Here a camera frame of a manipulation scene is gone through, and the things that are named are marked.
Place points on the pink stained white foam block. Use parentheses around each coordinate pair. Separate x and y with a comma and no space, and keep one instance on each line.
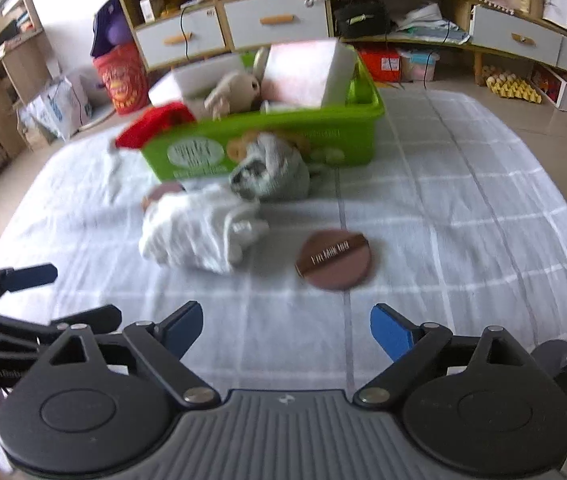
(298,75)

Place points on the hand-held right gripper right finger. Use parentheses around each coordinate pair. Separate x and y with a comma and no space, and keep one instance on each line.
(391,330)

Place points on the green plastic bin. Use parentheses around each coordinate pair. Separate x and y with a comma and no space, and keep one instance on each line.
(283,135)

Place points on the yellow egg carton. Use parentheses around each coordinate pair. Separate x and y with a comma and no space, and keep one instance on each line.
(513,86)

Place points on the clear storage box red contents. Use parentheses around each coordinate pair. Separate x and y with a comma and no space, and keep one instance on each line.
(378,66)

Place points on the beige rabbit doll floral dress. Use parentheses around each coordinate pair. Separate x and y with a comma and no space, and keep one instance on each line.
(236,91)

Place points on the brown round powder puff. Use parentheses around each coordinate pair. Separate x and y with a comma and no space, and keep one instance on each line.
(336,265)
(161,191)

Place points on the black bag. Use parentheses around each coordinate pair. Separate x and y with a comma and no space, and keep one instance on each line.
(361,17)

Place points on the grey plush toy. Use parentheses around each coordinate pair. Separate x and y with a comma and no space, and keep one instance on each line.
(283,170)

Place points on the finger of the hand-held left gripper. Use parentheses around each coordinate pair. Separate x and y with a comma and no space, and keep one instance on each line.
(88,320)
(31,276)

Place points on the tall wooden cabinet white drawers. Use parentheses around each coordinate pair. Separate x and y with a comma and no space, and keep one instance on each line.
(273,20)

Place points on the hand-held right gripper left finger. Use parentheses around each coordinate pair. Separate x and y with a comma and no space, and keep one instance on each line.
(183,327)

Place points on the red santa hat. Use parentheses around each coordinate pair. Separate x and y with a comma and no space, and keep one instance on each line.
(156,122)

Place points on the grey checked blanket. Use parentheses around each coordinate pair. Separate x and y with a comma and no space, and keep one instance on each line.
(463,210)

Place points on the white paper bag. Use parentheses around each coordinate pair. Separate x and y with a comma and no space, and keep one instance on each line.
(61,107)

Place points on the wooden bookshelf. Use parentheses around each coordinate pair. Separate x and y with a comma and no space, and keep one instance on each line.
(18,65)

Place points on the white cloth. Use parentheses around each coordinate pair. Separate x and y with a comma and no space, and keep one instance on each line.
(188,230)

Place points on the red printed bag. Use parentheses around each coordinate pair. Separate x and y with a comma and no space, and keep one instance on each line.
(123,80)

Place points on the stack of papers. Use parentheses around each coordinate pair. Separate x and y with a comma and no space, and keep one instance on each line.
(428,22)

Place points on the small white carton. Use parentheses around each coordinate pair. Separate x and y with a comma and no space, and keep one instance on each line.
(147,7)

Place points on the purple plush toy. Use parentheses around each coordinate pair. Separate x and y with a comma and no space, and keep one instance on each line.
(111,27)

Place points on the clear storage box blue lid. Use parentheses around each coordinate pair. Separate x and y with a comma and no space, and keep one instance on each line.
(418,65)

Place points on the low wooden cabinet white drawers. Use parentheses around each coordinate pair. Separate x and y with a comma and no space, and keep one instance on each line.
(513,35)

